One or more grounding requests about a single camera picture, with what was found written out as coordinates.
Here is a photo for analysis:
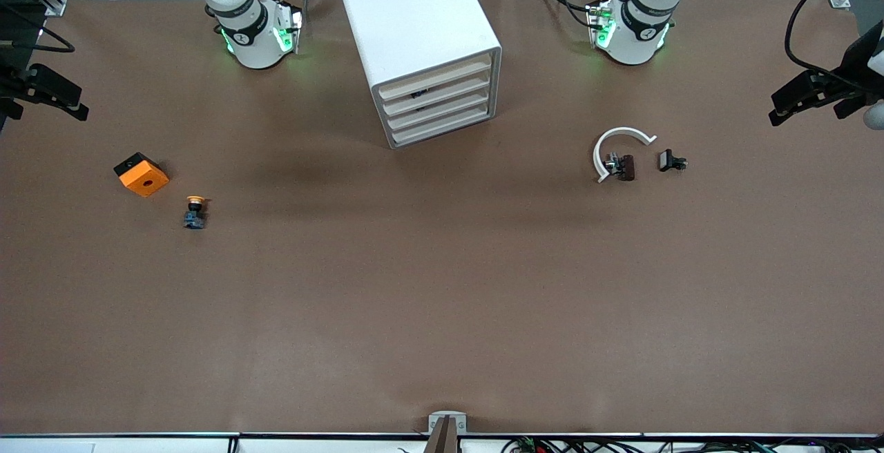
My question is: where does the yellow-capped blue push button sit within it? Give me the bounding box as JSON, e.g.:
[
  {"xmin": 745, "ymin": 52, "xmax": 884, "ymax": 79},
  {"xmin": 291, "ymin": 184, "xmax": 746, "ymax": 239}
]
[{"xmin": 183, "ymin": 195, "xmax": 210, "ymax": 231}]

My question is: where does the brown table cover sheet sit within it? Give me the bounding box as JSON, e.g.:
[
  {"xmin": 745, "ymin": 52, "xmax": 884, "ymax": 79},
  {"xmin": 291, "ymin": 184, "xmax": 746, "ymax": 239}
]
[{"xmin": 0, "ymin": 0, "xmax": 884, "ymax": 434}]

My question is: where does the white curved plastic ring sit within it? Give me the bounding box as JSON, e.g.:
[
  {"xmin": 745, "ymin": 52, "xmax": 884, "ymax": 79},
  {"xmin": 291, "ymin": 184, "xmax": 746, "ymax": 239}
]
[{"xmin": 593, "ymin": 126, "xmax": 657, "ymax": 184}]

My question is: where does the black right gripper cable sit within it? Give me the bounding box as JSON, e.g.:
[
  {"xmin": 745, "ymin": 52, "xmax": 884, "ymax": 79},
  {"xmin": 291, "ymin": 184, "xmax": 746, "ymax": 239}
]
[{"xmin": 0, "ymin": 4, "xmax": 75, "ymax": 53}]

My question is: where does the dark brown terminal block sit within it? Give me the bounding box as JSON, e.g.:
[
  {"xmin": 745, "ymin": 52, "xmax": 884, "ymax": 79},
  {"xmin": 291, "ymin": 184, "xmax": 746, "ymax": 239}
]
[{"xmin": 604, "ymin": 153, "xmax": 636, "ymax": 182}]

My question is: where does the tangled black cable bundle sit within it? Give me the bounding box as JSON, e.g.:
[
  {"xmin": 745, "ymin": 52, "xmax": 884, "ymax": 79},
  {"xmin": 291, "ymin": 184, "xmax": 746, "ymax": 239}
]
[{"xmin": 501, "ymin": 436, "xmax": 884, "ymax": 453}]

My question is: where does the white table edge rail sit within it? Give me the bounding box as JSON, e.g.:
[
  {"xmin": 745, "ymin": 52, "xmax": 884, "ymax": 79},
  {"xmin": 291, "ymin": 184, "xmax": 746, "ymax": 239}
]
[{"xmin": 0, "ymin": 431, "xmax": 884, "ymax": 453}]

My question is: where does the orange button enclosure box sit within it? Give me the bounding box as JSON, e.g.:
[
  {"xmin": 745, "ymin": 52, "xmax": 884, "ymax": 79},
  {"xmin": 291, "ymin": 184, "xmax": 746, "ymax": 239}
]
[{"xmin": 113, "ymin": 152, "xmax": 170, "ymax": 198}]

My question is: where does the grey metal bracket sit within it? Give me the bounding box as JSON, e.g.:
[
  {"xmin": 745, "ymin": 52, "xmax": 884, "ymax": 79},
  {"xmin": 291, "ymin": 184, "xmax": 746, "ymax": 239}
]
[{"xmin": 428, "ymin": 412, "xmax": 468, "ymax": 434}]

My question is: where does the dark brown pole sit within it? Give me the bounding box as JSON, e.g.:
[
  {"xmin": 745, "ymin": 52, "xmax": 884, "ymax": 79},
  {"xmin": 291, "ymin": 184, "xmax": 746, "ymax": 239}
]
[{"xmin": 423, "ymin": 416, "xmax": 459, "ymax": 453}]

